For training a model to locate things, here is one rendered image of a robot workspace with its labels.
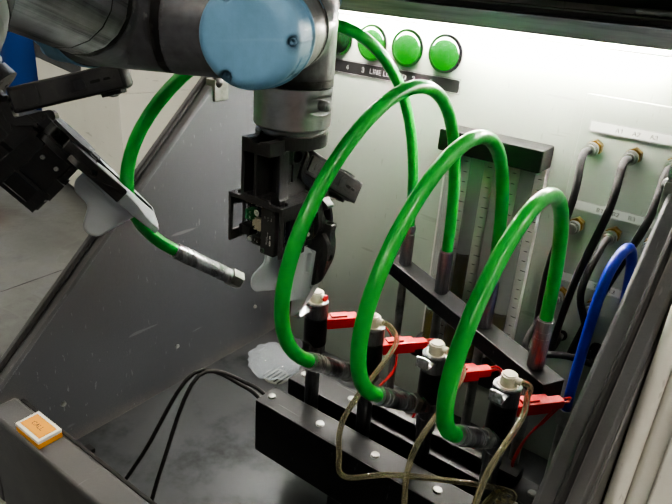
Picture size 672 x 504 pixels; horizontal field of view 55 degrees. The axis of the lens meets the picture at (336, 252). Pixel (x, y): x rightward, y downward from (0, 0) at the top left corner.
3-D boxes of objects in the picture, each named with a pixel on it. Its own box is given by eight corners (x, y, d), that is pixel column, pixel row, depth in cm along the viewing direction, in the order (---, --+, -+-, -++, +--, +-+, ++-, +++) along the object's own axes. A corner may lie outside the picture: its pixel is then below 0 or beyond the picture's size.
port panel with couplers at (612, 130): (528, 326, 87) (579, 96, 74) (538, 317, 89) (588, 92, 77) (628, 364, 80) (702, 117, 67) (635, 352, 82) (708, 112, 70)
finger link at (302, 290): (262, 329, 69) (265, 250, 65) (298, 310, 73) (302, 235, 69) (284, 340, 67) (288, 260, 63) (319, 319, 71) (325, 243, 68)
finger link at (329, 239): (288, 276, 70) (292, 201, 66) (299, 271, 71) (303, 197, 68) (322, 290, 67) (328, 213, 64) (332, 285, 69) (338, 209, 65)
